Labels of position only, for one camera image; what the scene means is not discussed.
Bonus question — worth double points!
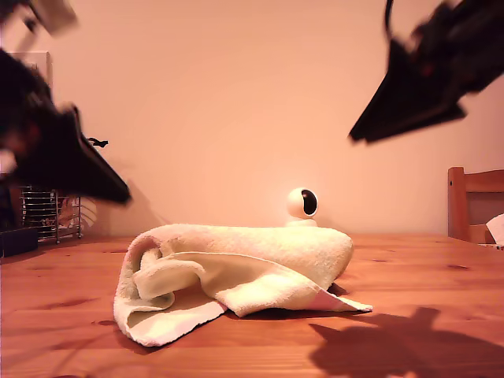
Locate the cream terry tea towel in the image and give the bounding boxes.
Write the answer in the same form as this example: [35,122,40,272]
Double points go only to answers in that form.
[113,223,373,347]

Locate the wooden chair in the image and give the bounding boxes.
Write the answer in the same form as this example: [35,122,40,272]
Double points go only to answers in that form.
[447,166,504,244]

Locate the dark blue box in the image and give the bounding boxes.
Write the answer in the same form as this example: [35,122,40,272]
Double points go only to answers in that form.
[0,227,39,258]

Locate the white tissue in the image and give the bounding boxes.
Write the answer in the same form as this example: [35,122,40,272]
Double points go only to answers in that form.
[484,213,504,250]

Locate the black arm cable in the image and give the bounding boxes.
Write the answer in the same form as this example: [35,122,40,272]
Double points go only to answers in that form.
[384,0,396,40]

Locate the white round security camera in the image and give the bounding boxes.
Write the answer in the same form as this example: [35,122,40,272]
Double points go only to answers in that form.
[283,187,321,228]

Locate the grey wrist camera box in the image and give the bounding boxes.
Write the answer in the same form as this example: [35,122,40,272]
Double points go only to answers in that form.
[23,0,79,39]

